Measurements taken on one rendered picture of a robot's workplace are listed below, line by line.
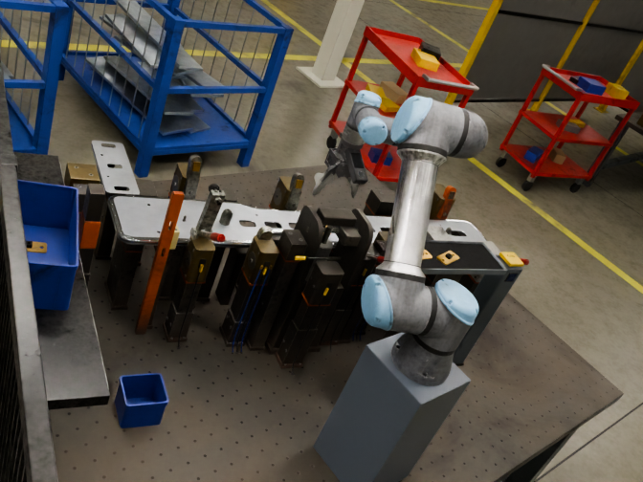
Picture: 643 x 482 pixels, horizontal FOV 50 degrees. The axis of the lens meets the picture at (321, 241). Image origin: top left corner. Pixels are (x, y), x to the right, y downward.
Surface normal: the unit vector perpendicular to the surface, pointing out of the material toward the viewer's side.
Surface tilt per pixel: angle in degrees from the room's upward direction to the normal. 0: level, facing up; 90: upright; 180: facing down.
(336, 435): 90
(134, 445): 0
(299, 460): 0
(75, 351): 0
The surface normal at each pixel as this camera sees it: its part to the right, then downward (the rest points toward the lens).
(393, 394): -0.73, 0.15
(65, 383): 0.33, -0.78
